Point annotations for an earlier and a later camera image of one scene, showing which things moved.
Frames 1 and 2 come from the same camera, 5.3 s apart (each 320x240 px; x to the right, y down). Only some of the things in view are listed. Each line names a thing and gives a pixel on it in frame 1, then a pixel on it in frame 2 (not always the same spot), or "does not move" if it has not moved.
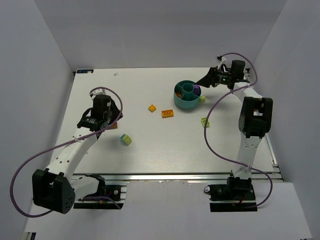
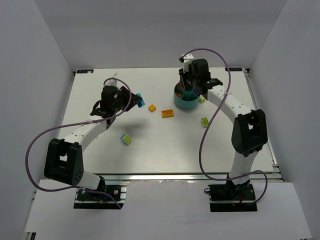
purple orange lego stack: (197, 89) does not move
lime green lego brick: (126, 139) does not move
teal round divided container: (188, 99) does not move
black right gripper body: (214, 78) to (188, 83)
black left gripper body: (116, 113) to (128, 97)
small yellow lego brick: (152, 108) does not move
